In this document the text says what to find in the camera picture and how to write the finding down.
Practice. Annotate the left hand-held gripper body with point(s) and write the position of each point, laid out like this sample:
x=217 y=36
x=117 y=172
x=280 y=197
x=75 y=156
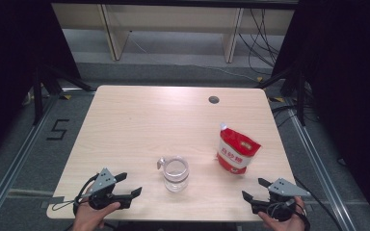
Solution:
x=104 y=181

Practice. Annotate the person's left hand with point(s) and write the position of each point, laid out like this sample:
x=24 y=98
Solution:
x=88 y=219

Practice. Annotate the yellow and black tape piece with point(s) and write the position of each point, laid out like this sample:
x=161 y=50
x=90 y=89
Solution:
x=66 y=96
x=277 y=99

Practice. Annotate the black curtain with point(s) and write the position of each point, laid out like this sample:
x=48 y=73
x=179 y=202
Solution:
x=350 y=80
x=9 y=64

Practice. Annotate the clear glass jar with lid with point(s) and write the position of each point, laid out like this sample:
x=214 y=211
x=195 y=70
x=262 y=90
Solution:
x=176 y=183

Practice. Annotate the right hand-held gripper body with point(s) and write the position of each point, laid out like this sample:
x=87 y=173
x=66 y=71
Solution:
x=285 y=189

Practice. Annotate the aluminium floor rail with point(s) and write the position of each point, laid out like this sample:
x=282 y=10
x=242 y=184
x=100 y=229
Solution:
x=314 y=160
x=16 y=160

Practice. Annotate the black metal stand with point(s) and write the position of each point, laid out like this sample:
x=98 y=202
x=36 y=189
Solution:
x=300 y=96
x=38 y=96

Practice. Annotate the red and white sugar bag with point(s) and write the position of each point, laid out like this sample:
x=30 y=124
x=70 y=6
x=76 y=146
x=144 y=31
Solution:
x=237 y=150

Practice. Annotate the grey table grommet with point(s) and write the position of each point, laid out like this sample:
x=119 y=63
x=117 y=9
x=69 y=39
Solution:
x=214 y=99

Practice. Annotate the grey tape strip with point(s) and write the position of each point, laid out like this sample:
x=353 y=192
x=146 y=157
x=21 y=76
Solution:
x=57 y=200

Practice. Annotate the beige wooden shelf unit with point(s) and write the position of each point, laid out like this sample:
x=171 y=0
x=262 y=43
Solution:
x=173 y=19

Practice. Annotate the person's right hand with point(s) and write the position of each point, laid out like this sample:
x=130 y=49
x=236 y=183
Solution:
x=289 y=225

